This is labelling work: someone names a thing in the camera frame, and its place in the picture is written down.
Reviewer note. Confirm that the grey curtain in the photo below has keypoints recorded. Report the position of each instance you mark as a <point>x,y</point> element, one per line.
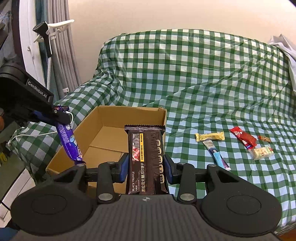
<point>64,73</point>

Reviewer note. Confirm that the white purple stick packet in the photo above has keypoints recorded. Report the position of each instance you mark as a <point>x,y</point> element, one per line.
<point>216,155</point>

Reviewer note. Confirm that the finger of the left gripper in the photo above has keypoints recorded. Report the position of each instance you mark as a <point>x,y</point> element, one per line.
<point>60,115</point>
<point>49,119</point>

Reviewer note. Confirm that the green checkered sofa cover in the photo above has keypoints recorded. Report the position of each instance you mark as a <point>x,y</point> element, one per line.
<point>207,82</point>

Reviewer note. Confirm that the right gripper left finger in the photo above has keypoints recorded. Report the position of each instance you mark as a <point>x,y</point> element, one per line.
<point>105,175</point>

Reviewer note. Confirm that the white green snack pack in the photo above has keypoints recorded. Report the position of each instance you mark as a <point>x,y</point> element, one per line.
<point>261,153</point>

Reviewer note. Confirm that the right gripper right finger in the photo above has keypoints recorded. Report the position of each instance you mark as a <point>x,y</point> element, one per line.
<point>186,176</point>

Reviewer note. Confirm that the white patterned sheet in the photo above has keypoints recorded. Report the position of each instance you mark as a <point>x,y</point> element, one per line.
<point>288,48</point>

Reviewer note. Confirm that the black white phone holder stand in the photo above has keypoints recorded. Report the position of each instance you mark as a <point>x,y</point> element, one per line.
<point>45,33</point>

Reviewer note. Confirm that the brown cardboard box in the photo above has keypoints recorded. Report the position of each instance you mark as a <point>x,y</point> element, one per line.
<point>101,136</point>

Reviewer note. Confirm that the dark brown biscuit pack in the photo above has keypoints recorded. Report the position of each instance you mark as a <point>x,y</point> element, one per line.
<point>146,170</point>

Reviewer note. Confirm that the red snack packet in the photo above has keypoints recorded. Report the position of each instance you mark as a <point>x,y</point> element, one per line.
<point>245,138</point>

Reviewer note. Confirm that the yellow snack bar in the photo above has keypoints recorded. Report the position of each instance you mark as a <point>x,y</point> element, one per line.
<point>210,136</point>

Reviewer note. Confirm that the white window frame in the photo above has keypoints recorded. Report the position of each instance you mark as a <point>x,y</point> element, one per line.
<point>30,49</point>

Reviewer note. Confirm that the small orange candy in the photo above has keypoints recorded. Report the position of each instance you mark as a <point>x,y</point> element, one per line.
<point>264,138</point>

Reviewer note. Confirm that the purple chocolate bar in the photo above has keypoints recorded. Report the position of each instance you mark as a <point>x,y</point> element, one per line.
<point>66,135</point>

